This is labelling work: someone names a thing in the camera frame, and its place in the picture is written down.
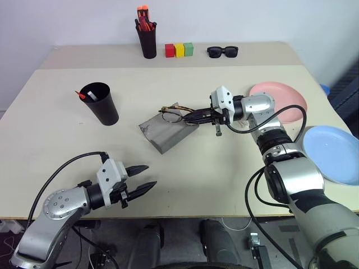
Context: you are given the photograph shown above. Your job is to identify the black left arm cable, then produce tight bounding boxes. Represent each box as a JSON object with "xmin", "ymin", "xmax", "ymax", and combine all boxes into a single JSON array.
[{"xmin": 27, "ymin": 151, "xmax": 110, "ymax": 221}]

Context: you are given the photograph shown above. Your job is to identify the thin-framed clear eyeglasses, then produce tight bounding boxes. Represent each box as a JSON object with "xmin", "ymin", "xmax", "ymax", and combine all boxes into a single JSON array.
[{"xmin": 158, "ymin": 104, "xmax": 197, "ymax": 125}]

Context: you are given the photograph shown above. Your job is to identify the blue round container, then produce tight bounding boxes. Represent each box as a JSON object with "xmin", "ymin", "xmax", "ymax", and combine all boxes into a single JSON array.
[{"xmin": 320, "ymin": 83, "xmax": 333, "ymax": 98}]

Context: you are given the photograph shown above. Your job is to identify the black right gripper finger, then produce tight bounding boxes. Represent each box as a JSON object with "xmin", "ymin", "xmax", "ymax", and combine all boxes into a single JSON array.
[
  {"xmin": 182, "ymin": 115, "xmax": 215, "ymax": 126},
  {"xmin": 186, "ymin": 107, "xmax": 214, "ymax": 119}
]

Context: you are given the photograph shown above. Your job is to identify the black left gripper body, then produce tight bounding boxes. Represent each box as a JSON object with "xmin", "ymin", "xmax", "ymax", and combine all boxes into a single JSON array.
[{"xmin": 111, "ymin": 180, "xmax": 130, "ymax": 210}]

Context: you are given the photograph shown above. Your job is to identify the dark rounded shape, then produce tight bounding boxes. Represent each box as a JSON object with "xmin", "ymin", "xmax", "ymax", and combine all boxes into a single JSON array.
[
  {"xmin": 131, "ymin": 222, "xmax": 165, "ymax": 267},
  {"xmin": 199, "ymin": 219, "xmax": 240, "ymax": 266}
]

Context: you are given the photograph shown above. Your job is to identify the red marker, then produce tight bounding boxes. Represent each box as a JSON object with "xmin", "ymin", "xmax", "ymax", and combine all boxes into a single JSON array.
[{"xmin": 139, "ymin": 20, "xmax": 157, "ymax": 32}]

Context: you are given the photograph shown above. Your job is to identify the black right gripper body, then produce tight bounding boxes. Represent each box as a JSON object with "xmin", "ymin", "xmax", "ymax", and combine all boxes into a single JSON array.
[{"xmin": 209, "ymin": 94, "xmax": 230, "ymax": 137}]

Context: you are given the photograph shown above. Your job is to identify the pink plate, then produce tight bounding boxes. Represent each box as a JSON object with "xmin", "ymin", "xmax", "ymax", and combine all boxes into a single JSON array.
[{"xmin": 248, "ymin": 81, "xmax": 308, "ymax": 124}]

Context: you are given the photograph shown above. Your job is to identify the black bracket with metal clasp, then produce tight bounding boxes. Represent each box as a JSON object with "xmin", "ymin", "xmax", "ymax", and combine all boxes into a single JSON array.
[{"xmin": 246, "ymin": 232, "xmax": 271, "ymax": 269}]

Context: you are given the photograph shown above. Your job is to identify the blue plate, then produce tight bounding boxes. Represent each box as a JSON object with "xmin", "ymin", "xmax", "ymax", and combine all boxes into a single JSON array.
[{"xmin": 302, "ymin": 126, "xmax": 359, "ymax": 187}]

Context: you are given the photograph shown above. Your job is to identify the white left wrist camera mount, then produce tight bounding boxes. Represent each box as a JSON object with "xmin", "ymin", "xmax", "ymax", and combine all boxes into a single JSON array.
[{"xmin": 95, "ymin": 158, "xmax": 129, "ymax": 210}]

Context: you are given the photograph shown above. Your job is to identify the tall black pen holder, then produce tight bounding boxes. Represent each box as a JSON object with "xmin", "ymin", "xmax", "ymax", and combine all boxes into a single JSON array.
[{"xmin": 135, "ymin": 24, "xmax": 158, "ymax": 60}]

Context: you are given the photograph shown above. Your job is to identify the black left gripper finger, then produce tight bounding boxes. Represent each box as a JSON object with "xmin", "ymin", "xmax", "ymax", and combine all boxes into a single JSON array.
[
  {"xmin": 127, "ymin": 181, "xmax": 158, "ymax": 201},
  {"xmin": 125, "ymin": 165, "xmax": 150, "ymax": 178}
]

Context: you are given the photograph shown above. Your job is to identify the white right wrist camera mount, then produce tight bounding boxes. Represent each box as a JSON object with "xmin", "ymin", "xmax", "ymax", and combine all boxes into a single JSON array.
[{"xmin": 210, "ymin": 85, "xmax": 235, "ymax": 124}]

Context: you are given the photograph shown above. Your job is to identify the white floor cable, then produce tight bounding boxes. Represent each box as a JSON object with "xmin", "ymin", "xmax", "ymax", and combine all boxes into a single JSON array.
[{"xmin": 220, "ymin": 215, "xmax": 254, "ymax": 231}]

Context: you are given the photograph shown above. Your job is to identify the black sunglasses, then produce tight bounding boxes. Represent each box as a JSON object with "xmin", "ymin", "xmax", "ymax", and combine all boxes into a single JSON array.
[{"xmin": 206, "ymin": 45, "xmax": 240, "ymax": 59}]

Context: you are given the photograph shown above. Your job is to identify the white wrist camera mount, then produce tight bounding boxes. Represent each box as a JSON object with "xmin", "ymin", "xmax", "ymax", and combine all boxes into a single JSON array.
[
  {"xmin": 210, "ymin": 85, "xmax": 235, "ymax": 124},
  {"xmin": 95, "ymin": 158, "xmax": 129, "ymax": 210}
]

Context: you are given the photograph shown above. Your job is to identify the dark furniture piece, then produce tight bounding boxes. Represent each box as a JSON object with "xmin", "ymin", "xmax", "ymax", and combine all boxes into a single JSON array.
[{"xmin": 326, "ymin": 59, "xmax": 359, "ymax": 113}]

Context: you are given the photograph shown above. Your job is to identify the grey glasses case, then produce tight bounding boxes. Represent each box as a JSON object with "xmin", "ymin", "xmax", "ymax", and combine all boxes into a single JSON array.
[{"xmin": 138, "ymin": 101, "xmax": 201, "ymax": 155}]

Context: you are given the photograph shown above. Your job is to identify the wide black cup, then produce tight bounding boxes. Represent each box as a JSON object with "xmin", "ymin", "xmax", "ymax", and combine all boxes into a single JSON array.
[{"xmin": 79, "ymin": 81, "xmax": 119, "ymax": 127}]

